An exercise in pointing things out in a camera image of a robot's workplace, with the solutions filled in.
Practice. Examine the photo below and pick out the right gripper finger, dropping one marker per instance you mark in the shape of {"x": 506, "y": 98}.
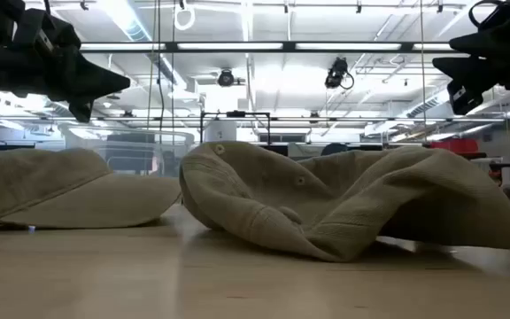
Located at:
{"x": 467, "y": 75}
{"x": 481, "y": 44}

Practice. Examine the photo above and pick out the dark storage shelf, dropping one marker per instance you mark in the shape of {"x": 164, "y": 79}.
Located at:
{"x": 496, "y": 167}

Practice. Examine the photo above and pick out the red storage bins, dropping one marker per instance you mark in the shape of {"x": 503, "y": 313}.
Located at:
{"x": 454, "y": 145}

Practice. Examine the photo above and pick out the round black ceiling camera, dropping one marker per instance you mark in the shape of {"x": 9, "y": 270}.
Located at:
{"x": 226, "y": 78}

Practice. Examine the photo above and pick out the thin black frame bar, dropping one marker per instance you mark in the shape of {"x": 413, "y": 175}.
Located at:
{"x": 326, "y": 119}

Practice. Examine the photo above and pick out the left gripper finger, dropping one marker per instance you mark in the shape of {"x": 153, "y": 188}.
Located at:
{"x": 80, "y": 106}
{"x": 91, "y": 71}

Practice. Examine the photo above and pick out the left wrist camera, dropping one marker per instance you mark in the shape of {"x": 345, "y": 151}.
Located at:
{"x": 47, "y": 26}

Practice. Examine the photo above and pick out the clear plastic bin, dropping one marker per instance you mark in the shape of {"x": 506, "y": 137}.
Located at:
{"x": 135, "y": 150}

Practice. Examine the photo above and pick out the thick black frame bar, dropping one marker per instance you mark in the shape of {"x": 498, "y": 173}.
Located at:
{"x": 281, "y": 46}

